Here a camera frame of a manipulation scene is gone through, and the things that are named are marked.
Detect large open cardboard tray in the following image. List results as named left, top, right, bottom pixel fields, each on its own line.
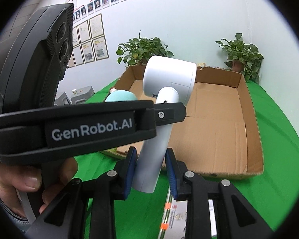
left=100, top=64, right=265, bottom=180

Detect white hair dryer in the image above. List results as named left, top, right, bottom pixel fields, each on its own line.
left=132, top=56, right=197, bottom=193

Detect green table cloth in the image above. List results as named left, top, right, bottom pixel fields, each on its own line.
left=114, top=81, right=299, bottom=238

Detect white green medicine box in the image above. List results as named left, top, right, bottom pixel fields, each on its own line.
left=157, top=187, right=218, bottom=239

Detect grey stool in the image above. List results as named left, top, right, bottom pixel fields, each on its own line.
left=54, top=86, right=95, bottom=106

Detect person's left hand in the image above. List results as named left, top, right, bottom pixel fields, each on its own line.
left=0, top=158, right=78, bottom=218

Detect right potted green plant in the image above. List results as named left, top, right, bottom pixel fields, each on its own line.
left=215, top=33, right=264, bottom=84

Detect framed certificates on wall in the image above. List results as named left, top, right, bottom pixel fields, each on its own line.
left=67, top=14, right=109, bottom=68

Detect potted green plant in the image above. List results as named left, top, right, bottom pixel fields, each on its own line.
left=215, top=33, right=264, bottom=84
left=116, top=31, right=174, bottom=68

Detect left potted green plant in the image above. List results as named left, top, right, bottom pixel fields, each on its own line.
left=116, top=31, right=174, bottom=68

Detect pink teal plush pig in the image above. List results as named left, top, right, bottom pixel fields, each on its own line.
left=105, top=87, right=137, bottom=102

